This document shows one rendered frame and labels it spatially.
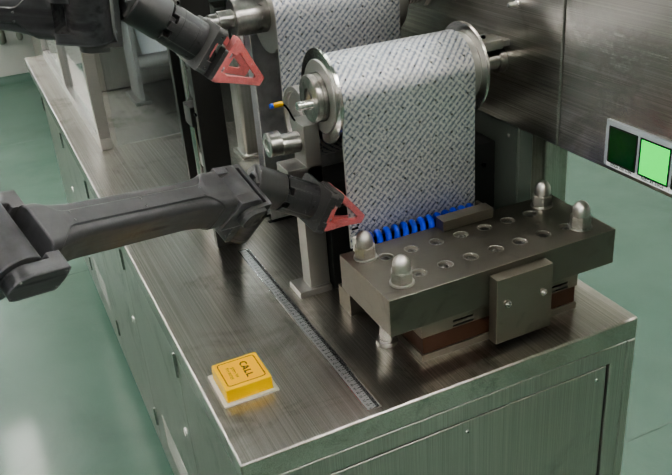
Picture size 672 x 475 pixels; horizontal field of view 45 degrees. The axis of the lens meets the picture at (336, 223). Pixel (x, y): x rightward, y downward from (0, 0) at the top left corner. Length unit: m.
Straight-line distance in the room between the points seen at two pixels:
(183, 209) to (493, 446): 0.61
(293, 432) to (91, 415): 1.68
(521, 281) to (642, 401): 1.48
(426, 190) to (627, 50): 0.38
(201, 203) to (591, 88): 0.59
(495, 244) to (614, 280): 2.00
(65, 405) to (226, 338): 1.55
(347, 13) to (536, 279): 0.56
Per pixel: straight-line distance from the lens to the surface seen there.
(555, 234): 1.30
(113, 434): 2.65
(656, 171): 1.18
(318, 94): 1.22
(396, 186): 1.30
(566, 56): 1.28
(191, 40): 1.12
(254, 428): 1.14
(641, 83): 1.18
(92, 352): 3.05
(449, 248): 1.25
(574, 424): 1.40
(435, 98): 1.29
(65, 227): 0.90
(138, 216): 0.97
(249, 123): 1.99
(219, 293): 1.44
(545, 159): 1.65
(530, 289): 1.24
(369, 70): 1.23
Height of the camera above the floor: 1.63
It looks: 26 degrees down
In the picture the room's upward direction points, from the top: 5 degrees counter-clockwise
